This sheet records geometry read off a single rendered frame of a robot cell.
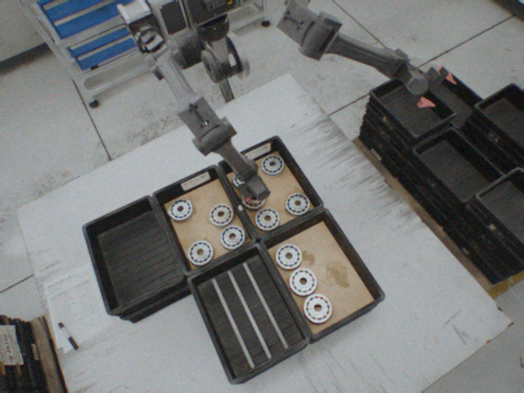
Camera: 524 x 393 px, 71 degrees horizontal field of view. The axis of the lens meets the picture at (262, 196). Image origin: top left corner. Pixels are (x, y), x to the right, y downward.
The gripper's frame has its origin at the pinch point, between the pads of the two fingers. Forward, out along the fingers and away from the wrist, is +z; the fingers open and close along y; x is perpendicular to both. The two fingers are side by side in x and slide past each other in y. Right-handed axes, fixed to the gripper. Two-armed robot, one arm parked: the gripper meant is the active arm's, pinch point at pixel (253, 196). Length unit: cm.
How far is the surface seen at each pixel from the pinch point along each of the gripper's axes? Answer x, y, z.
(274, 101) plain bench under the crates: 53, 40, 18
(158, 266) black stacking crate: -5.9, -47.2, 5.1
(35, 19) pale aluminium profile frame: 184, -58, 13
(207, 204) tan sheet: 8.8, -18.2, 4.9
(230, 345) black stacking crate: -47, -35, 4
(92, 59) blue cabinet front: 186, -40, 56
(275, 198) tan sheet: -3.7, 8.5, 4.1
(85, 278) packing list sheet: 10, -80, 19
